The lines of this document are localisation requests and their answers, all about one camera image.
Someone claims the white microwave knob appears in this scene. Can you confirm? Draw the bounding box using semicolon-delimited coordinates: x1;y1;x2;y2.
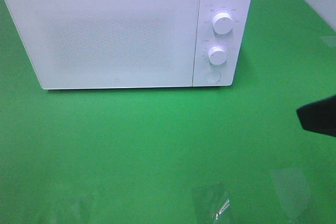
208;46;228;66
212;12;234;35

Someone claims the white microwave door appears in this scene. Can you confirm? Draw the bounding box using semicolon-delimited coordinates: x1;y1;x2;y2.
5;0;199;89

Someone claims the round white door button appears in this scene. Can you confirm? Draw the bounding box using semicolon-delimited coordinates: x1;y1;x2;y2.
205;70;221;84

